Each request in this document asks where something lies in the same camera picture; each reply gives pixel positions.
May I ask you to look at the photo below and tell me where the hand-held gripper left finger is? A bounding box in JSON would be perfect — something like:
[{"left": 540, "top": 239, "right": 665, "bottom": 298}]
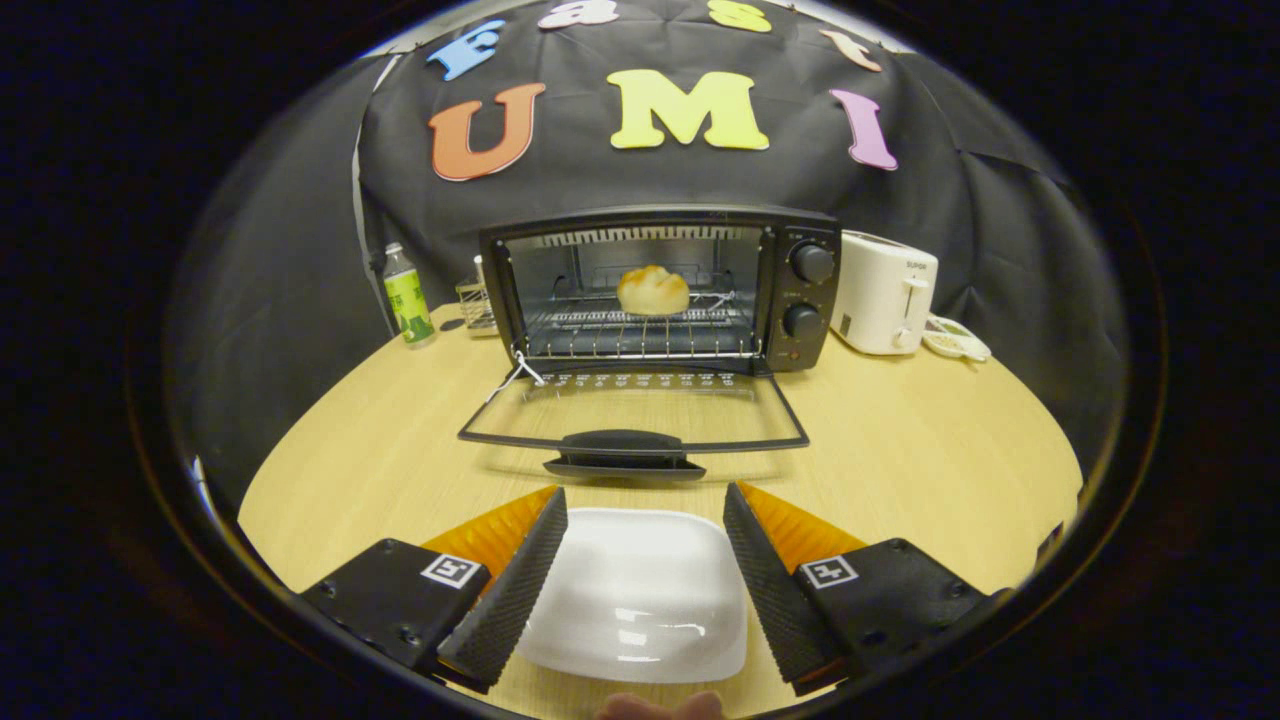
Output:
[{"left": 290, "top": 487, "right": 569, "bottom": 696}]

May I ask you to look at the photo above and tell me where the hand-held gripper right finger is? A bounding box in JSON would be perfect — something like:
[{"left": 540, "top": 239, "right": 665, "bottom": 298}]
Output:
[{"left": 720, "top": 484, "right": 1013, "bottom": 698}]

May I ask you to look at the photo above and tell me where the black toaster oven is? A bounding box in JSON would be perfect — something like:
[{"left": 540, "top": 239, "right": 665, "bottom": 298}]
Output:
[{"left": 458, "top": 205, "right": 843, "bottom": 483}]

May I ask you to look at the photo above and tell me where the golden bread roll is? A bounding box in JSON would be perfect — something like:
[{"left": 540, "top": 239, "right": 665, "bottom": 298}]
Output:
[{"left": 616, "top": 264, "right": 691, "bottom": 317}]

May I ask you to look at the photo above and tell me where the white pop-up toaster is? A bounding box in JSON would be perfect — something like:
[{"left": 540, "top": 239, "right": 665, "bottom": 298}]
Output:
[{"left": 830, "top": 230, "right": 940, "bottom": 356}]

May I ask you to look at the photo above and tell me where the white square plate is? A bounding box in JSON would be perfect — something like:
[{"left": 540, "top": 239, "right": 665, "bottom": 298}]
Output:
[{"left": 515, "top": 508, "right": 749, "bottom": 685}]

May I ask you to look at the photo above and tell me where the white snack tray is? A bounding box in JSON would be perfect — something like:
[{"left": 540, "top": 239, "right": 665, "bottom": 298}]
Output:
[{"left": 922, "top": 315, "right": 993, "bottom": 363}]

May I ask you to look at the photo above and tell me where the green label plastic bottle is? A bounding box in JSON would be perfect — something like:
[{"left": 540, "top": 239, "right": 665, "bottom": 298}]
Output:
[{"left": 382, "top": 242, "right": 438, "bottom": 348}]

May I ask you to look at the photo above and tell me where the black backdrop cloth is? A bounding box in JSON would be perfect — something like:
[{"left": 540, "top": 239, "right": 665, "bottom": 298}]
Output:
[{"left": 165, "top": 0, "right": 1131, "bottom": 511}]

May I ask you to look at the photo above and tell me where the small wire basket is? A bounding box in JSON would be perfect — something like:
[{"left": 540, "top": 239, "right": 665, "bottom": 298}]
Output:
[{"left": 456, "top": 255, "right": 499, "bottom": 337}]

